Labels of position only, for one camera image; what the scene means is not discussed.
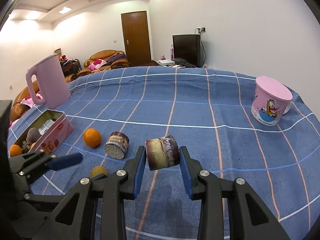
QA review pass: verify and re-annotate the low tv cabinet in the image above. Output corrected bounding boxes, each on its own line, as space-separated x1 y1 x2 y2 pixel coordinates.
156 59 196 68

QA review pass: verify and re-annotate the brown wooden door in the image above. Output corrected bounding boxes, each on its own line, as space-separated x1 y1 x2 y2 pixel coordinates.
121 11 151 67

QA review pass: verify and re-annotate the small orange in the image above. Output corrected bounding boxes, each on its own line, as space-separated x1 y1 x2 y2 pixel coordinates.
83 128 101 148

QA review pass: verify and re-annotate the orange leather long sofa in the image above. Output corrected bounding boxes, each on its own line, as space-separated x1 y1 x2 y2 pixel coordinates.
10 87 31 122

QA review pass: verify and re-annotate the pink floral cushion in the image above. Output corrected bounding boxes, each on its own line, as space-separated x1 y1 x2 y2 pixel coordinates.
88 59 106 70

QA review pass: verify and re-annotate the wall power socket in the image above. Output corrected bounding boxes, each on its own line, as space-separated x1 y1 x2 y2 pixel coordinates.
196 27 206 35

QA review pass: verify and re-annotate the pink metal tin box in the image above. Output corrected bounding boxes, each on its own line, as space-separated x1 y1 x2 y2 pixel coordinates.
13 109 73 154

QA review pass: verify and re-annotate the pink electric kettle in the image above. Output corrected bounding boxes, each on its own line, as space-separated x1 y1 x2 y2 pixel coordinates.
25 54 71 109

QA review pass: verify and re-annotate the dark brown mangosteen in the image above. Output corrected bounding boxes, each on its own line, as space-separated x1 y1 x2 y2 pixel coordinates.
22 141 31 153

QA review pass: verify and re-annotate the pink cartoon mug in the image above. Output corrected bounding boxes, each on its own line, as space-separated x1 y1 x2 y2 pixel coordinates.
251 76 293 127

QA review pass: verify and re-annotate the purple passion fruit with stem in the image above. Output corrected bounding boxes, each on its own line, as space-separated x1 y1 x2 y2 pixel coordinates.
26 127 41 145

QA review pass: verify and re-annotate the large orange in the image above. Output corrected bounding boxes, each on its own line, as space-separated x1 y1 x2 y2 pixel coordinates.
9 144 22 157

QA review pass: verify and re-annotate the printed paper in tin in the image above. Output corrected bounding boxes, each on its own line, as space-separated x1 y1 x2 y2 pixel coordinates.
38 119 55 135

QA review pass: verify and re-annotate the black television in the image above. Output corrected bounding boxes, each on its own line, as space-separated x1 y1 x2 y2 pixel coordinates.
172 34 201 68

